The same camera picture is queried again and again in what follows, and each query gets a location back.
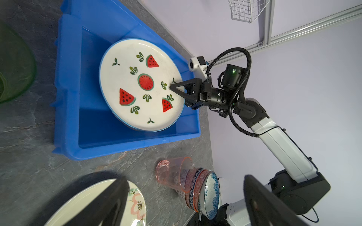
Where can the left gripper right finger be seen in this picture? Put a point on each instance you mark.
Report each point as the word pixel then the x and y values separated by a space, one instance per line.
pixel 264 208

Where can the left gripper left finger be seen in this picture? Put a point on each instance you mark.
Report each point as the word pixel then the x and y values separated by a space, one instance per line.
pixel 106 209

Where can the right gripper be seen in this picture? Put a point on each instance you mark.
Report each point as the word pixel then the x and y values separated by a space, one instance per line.
pixel 199 94

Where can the white watermelon plate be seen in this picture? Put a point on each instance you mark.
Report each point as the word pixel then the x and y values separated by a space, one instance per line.
pixel 135 76

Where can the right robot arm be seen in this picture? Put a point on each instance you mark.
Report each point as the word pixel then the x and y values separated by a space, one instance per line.
pixel 292 192

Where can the blue plastic bin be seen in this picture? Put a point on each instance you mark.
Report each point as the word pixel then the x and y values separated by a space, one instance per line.
pixel 85 127

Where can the cream painted plate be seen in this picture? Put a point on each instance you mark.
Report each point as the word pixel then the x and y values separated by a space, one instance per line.
pixel 135 213

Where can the blue patterned bowl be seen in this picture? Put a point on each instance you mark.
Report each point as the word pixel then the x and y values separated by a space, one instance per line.
pixel 204 191

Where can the pink glass cup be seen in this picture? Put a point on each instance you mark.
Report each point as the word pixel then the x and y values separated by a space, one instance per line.
pixel 173 173

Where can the green glass cup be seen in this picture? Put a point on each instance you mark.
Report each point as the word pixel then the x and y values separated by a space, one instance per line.
pixel 18 65

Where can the white wire wall rack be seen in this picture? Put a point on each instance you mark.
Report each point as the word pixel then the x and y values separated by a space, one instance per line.
pixel 247 10

